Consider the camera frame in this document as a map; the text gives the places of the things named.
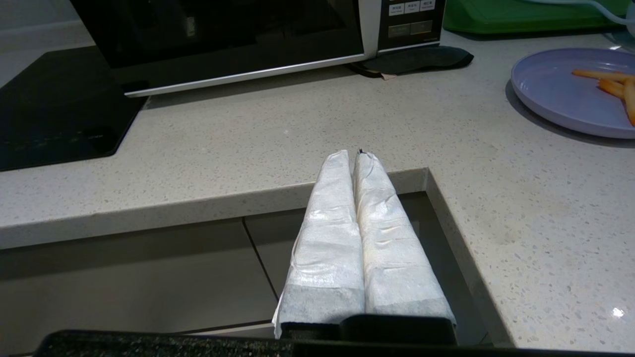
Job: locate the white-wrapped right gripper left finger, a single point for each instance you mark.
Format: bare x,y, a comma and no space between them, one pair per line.
322,238

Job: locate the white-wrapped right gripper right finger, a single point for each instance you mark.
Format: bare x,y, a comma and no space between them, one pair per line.
397,238

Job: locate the purple plastic plate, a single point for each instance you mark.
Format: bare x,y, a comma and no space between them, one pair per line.
555,94

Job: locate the black glass microwave door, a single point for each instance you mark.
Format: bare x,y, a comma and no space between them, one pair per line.
223,34

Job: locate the black cloth pad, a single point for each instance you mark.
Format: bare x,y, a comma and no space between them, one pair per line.
416,59

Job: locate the green plastic cutting board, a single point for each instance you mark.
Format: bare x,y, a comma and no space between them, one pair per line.
521,17

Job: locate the black induction cooktop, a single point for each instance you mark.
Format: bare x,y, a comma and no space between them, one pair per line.
59,109

